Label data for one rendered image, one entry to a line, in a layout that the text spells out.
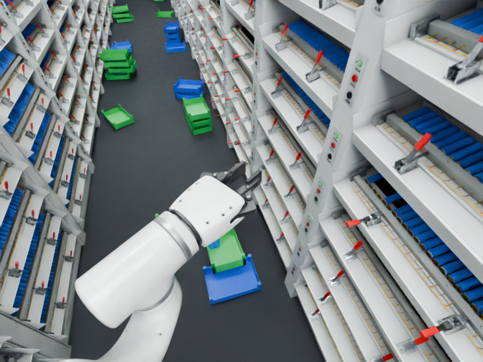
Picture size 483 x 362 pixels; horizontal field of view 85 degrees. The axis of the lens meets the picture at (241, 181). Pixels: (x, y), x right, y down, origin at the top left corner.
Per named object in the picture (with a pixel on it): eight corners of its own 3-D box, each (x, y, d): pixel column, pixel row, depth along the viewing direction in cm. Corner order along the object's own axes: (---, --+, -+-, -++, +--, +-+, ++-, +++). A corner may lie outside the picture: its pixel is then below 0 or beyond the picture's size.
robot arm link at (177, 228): (158, 238, 47) (172, 227, 49) (191, 268, 43) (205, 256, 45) (144, 210, 41) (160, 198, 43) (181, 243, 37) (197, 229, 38)
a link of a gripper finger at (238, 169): (211, 183, 52) (234, 165, 55) (223, 191, 51) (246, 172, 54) (210, 172, 50) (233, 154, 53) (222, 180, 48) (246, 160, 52)
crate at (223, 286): (210, 304, 150) (209, 299, 144) (203, 272, 163) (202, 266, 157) (260, 290, 156) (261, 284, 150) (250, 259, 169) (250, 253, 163)
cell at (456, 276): (480, 272, 58) (452, 284, 58) (473, 265, 59) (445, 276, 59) (483, 269, 56) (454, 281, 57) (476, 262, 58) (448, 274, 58)
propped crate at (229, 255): (205, 240, 179) (203, 231, 175) (233, 233, 182) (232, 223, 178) (213, 274, 153) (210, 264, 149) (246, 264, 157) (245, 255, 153)
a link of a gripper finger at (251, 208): (208, 221, 45) (215, 196, 49) (254, 226, 44) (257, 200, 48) (208, 217, 44) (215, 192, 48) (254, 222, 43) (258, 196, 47)
